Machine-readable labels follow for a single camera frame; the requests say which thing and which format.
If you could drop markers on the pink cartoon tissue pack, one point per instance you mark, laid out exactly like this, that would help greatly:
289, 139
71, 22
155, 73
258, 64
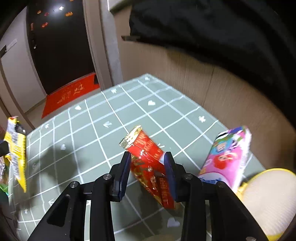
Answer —
227, 158

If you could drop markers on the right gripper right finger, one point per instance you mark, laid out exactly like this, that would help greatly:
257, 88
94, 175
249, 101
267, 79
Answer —
174, 176

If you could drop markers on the black jacket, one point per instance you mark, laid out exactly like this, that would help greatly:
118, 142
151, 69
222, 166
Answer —
255, 40

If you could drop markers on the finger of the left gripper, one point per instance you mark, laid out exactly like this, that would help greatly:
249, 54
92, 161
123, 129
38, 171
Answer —
4, 148

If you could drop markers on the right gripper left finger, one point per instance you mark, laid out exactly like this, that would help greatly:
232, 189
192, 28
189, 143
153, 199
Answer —
120, 173

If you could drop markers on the red snack wrapper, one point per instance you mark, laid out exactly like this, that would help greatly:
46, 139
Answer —
148, 165

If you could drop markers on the red door mat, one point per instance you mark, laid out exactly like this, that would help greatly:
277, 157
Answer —
70, 92

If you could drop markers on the yellow round sponge pad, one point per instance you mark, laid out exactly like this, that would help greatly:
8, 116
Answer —
270, 198

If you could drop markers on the yellow chip bag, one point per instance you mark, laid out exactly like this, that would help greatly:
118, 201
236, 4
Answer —
16, 138

